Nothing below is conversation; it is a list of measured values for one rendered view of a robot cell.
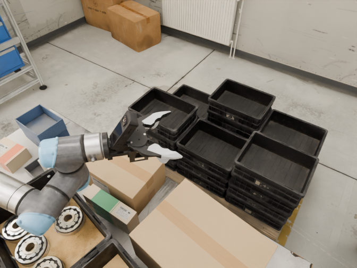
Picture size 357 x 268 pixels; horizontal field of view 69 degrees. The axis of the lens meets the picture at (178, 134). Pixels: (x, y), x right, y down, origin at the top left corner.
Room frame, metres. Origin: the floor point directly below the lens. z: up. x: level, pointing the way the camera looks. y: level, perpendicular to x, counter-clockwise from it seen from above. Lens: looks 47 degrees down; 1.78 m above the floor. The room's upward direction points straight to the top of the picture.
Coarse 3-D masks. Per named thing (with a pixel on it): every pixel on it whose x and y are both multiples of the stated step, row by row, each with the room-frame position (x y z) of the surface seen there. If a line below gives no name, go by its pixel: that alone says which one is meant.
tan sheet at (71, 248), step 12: (72, 204) 0.50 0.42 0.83; (0, 228) 0.40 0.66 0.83; (84, 228) 0.40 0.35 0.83; (96, 228) 0.40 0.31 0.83; (48, 240) 0.36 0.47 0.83; (60, 240) 0.36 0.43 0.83; (72, 240) 0.36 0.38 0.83; (84, 240) 0.36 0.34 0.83; (96, 240) 0.36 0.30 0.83; (12, 252) 0.32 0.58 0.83; (48, 252) 0.32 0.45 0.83; (60, 252) 0.32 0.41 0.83; (72, 252) 0.32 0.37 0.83; (84, 252) 0.32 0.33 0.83; (72, 264) 0.28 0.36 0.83
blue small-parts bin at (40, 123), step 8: (40, 104) 1.09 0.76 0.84; (32, 112) 1.05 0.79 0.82; (40, 112) 1.08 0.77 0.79; (48, 112) 1.05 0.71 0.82; (16, 120) 0.97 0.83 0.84; (24, 120) 1.00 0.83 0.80; (32, 120) 1.03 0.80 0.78; (40, 120) 1.03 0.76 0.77; (48, 120) 1.03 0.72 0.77; (56, 120) 1.02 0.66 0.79; (24, 128) 0.93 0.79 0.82; (32, 128) 0.97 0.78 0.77; (40, 128) 0.97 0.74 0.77; (48, 128) 0.91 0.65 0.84; (56, 128) 0.94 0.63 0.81; (64, 128) 0.97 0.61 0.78; (32, 136) 0.90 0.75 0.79; (40, 136) 0.87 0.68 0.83; (48, 136) 0.89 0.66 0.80
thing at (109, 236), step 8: (40, 176) 0.57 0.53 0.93; (80, 200) 0.47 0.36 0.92; (88, 208) 0.43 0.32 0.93; (96, 216) 0.40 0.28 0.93; (104, 232) 0.35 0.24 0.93; (104, 240) 0.32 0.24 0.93; (96, 248) 0.30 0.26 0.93; (0, 256) 0.27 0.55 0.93; (88, 256) 0.27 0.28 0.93; (0, 264) 0.25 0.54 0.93; (80, 264) 0.25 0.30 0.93
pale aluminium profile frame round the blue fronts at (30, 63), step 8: (8, 8) 2.35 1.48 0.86; (8, 16) 2.32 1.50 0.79; (16, 24) 2.35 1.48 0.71; (16, 32) 2.33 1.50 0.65; (8, 40) 2.23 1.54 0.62; (16, 40) 2.28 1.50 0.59; (0, 48) 2.15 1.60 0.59; (24, 48) 2.33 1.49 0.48; (32, 64) 2.33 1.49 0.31; (16, 72) 2.19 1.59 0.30; (24, 72) 2.24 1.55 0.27; (32, 72) 2.44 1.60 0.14; (0, 80) 2.06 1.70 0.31; (8, 80) 2.10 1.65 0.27; (32, 80) 2.29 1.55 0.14; (40, 80) 2.35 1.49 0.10; (16, 88) 2.15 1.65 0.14; (24, 88) 2.18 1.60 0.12; (40, 88) 2.32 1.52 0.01; (8, 96) 2.04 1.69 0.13
